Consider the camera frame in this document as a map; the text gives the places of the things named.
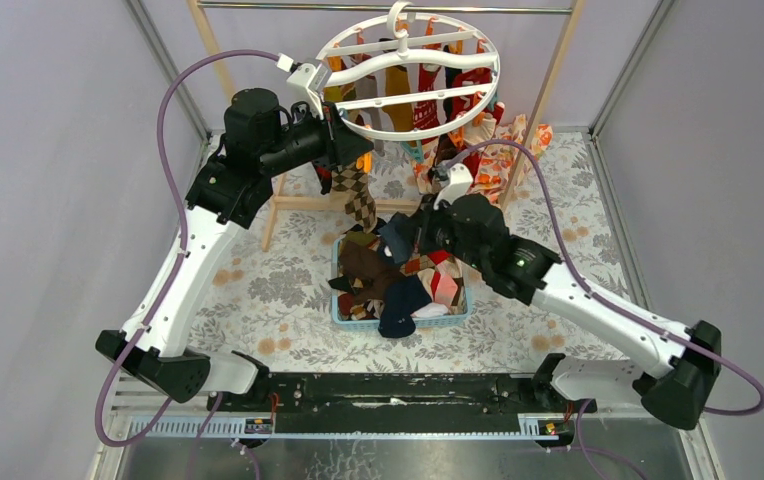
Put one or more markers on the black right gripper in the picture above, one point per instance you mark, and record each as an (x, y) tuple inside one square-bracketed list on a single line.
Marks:
[(428, 218)]

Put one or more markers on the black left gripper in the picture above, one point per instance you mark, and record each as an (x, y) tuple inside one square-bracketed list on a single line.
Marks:
[(340, 136)]

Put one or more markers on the black red yellow argyle sock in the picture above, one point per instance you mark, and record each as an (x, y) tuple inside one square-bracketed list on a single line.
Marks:
[(325, 179)]

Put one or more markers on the beige brown argyle sock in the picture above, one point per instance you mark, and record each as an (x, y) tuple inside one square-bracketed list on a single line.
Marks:
[(350, 189)]

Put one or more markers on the orange plastic clip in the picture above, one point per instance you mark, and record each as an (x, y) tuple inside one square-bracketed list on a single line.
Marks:
[(365, 162)]

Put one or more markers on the white round clip hanger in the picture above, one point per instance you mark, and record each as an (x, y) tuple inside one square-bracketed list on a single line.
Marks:
[(410, 76)]

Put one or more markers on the dark navy sock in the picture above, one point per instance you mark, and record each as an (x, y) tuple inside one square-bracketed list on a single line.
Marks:
[(400, 238)]

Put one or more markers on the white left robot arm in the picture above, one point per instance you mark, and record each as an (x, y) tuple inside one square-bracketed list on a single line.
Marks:
[(261, 140)]

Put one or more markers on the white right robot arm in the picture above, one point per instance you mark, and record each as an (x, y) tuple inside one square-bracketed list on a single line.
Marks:
[(664, 368)]

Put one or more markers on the floral orange cloth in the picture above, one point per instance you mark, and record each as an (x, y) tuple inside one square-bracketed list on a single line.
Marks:
[(490, 167)]

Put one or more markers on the navy blue sock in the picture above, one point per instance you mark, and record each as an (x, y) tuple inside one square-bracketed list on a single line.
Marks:
[(401, 300)]

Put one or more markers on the blue plastic sock basket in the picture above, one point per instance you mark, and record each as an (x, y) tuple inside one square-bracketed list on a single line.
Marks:
[(439, 272)]

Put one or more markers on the brown sock in basket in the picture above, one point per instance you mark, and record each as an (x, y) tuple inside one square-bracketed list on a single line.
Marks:
[(364, 264)]

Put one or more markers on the floral grey table mat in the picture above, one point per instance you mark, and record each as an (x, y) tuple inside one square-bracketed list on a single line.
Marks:
[(270, 296)]

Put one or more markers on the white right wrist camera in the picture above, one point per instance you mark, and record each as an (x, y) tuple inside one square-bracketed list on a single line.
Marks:
[(455, 179)]

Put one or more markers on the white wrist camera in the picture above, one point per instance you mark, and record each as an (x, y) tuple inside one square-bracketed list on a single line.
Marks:
[(307, 80), (455, 179)]

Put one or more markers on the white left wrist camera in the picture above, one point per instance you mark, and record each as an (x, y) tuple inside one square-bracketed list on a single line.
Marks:
[(307, 80)]

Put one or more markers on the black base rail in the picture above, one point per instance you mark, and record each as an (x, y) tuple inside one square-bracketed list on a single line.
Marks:
[(387, 403)]

